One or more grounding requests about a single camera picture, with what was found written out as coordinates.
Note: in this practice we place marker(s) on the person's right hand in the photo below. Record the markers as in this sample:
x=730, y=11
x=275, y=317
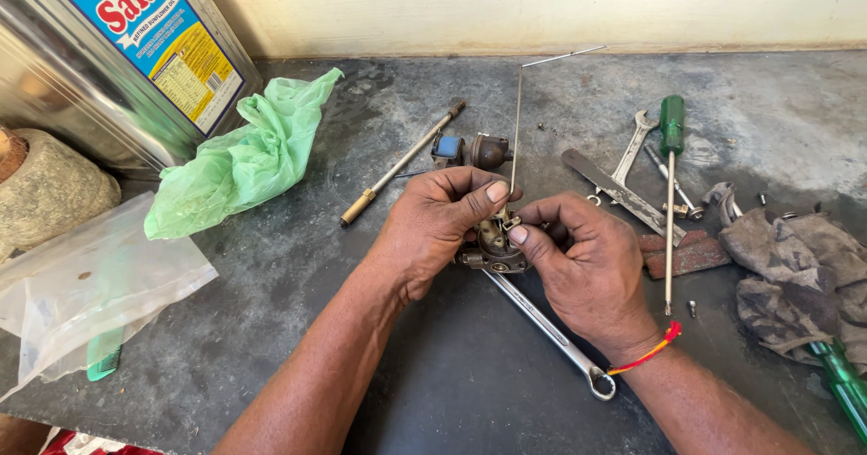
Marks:
x=589, y=272

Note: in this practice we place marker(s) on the person's left hand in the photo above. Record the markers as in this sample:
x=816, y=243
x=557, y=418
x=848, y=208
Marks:
x=423, y=228

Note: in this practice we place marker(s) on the grimy metal carburetor body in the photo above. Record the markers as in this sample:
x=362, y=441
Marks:
x=494, y=245

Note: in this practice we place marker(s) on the metal rod with brass end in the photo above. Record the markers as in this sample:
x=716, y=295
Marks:
x=399, y=164

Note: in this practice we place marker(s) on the long silver combination wrench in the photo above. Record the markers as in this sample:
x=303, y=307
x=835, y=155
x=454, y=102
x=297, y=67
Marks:
x=552, y=333

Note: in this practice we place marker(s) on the flat metal file blade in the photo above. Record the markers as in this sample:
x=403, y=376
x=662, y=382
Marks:
x=620, y=194

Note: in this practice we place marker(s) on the blue and brown carburetor part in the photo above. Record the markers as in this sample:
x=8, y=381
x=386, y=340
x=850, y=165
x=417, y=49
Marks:
x=474, y=151

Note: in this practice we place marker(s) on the red brick piece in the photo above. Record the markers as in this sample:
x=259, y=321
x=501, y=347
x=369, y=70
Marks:
x=684, y=255

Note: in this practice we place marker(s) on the red yellow wrist thread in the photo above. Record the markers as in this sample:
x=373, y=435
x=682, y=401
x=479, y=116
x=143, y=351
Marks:
x=650, y=352

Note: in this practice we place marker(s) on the small brass fitting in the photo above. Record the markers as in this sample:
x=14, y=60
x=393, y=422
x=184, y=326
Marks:
x=674, y=209

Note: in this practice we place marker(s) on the small silver bolt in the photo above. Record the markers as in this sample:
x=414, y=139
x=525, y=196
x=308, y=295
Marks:
x=691, y=309

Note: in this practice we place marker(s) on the small silver socket driver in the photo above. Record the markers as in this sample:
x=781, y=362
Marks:
x=674, y=184

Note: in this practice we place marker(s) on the small silver open-end wrench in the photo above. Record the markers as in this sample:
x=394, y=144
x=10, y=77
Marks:
x=633, y=147

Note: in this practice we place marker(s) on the green plastic bag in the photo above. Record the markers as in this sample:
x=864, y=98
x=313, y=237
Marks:
x=244, y=160

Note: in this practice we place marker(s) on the dirty camouflage rag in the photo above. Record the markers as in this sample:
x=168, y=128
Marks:
x=792, y=279

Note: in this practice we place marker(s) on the clear plastic zip bag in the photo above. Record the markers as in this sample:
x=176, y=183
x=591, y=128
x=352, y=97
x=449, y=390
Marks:
x=88, y=286

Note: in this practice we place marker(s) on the green plastic comb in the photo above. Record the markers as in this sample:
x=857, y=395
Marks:
x=105, y=357

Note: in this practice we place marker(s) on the large metal oil tin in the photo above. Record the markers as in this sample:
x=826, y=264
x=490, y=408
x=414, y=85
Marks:
x=115, y=55

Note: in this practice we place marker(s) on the ball of jute twine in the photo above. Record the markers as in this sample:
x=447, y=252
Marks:
x=47, y=191

